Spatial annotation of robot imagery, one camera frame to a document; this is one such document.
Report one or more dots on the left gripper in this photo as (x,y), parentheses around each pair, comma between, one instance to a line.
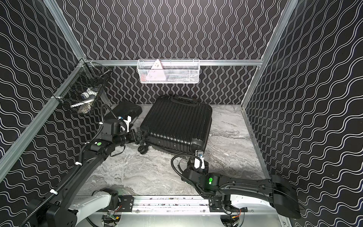
(139,136)

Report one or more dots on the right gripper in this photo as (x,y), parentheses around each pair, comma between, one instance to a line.
(190,166)

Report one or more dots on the black hard-shell suitcase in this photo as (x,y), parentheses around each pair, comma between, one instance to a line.
(177,124)

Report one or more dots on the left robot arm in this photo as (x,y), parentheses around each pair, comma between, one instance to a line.
(55,210)

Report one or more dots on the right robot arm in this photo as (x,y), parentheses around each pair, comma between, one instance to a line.
(278,192)

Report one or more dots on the black pouch bag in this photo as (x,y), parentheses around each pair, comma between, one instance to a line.
(125,109)

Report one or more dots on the silver items in basket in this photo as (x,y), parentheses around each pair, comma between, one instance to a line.
(85,104)

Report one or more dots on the white triangular card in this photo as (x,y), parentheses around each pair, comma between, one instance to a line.
(156,73)

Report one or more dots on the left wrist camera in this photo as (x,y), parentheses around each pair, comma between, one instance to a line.
(112,127)

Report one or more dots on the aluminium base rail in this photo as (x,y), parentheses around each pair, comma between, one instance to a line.
(184,205)

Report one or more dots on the black wire basket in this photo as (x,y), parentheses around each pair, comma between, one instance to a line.
(90,75)

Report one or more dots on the clear plastic wall basket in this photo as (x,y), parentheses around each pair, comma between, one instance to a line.
(177,71)

